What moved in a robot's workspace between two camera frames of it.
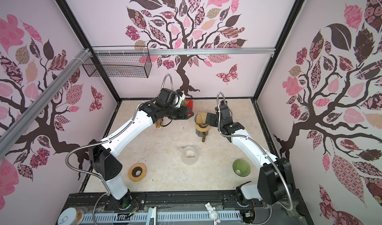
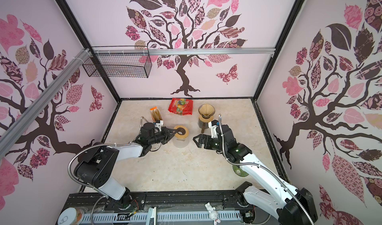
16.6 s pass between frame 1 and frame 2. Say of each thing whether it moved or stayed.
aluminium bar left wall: stayed
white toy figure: stayed
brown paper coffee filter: moved
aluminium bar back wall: stayed
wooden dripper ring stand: moved
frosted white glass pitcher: moved
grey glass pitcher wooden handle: moved
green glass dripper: stayed
